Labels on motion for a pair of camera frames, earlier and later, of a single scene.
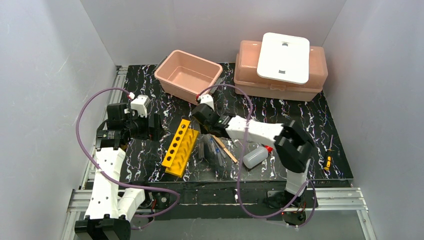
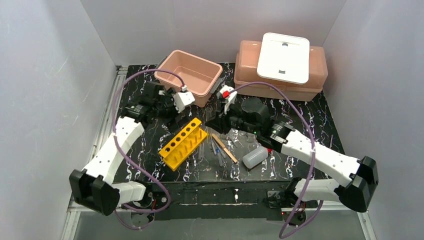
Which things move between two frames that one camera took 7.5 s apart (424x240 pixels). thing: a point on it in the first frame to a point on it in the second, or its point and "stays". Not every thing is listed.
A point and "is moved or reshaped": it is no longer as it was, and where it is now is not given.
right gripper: x=201 y=115 to x=224 y=118
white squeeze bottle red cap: x=256 y=156 stays
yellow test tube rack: x=180 y=150 is moved or reshaped
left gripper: x=156 y=125 to x=168 y=104
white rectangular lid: x=284 y=57 stays
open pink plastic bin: x=185 y=75 stays
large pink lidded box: x=248 y=83 stays
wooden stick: x=222 y=145 stays
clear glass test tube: x=201 y=148 is moved or reshaped
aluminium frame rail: x=80 y=200 stays
